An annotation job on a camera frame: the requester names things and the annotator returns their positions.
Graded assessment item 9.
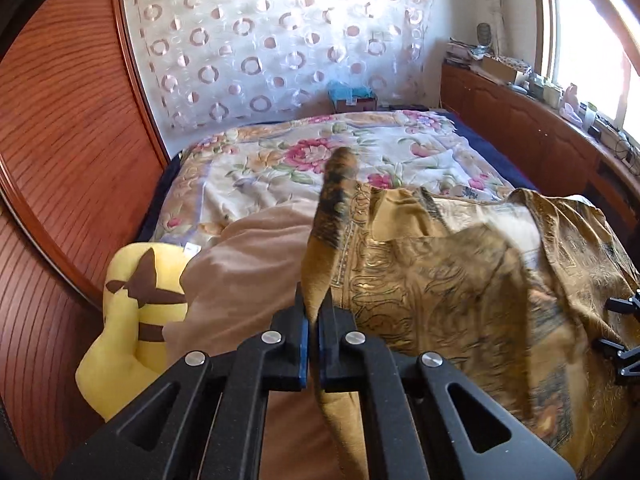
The golden patterned garment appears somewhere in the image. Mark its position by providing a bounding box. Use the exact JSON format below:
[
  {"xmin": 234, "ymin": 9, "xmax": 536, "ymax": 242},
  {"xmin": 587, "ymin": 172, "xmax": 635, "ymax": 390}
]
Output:
[{"xmin": 301, "ymin": 148, "xmax": 639, "ymax": 479}]

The box with blue cloth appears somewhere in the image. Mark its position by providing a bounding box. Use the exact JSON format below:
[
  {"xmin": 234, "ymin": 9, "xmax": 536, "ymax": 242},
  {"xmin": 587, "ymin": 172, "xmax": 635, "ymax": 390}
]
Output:
[{"xmin": 326, "ymin": 81, "xmax": 378, "ymax": 114}]

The wooden sideboard cabinet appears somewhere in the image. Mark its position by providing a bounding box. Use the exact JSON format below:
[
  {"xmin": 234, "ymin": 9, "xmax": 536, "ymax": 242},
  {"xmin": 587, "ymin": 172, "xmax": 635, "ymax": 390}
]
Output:
[{"xmin": 440, "ymin": 64, "xmax": 639, "ymax": 231}]

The floral pink quilt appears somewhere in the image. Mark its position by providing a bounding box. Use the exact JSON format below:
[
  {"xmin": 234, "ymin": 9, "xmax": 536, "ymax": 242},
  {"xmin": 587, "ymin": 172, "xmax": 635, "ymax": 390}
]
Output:
[{"xmin": 150, "ymin": 109, "xmax": 516, "ymax": 248}]

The wooden louvered wardrobe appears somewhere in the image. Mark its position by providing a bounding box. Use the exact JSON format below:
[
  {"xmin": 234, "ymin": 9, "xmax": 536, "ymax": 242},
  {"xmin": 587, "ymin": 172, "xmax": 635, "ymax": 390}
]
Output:
[{"xmin": 1, "ymin": 0, "xmax": 166, "ymax": 479}]

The bright window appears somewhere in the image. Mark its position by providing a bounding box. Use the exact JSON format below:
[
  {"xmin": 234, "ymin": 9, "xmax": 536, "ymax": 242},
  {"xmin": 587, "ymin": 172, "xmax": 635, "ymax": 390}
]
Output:
[{"xmin": 540, "ymin": 0, "xmax": 639, "ymax": 139}]

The beige fleece blanket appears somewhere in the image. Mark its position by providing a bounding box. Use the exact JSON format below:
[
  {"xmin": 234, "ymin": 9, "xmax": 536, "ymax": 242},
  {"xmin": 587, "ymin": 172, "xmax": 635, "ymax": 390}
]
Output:
[{"xmin": 164, "ymin": 200, "xmax": 342, "ymax": 479}]

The sheer circle-pattern curtain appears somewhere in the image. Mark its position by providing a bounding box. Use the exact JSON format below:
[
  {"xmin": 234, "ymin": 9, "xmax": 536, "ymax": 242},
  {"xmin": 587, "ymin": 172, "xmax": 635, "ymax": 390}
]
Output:
[{"xmin": 124, "ymin": 0, "xmax": 432, "ymax": 134}]

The cardboard box on cabinet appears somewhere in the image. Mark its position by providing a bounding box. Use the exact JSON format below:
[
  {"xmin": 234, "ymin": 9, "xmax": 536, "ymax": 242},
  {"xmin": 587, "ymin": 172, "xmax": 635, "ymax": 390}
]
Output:
[{"xmin": 480, "ymin": 56, "xmax": 524, "ymax": 84}]

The yellow plush toy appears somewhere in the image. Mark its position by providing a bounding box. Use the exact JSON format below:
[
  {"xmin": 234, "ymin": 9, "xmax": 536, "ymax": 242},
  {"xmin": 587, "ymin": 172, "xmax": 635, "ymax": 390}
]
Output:
[{"xmin": 75, "ymin": 243, "xmax": 191, "ymax": 420}]

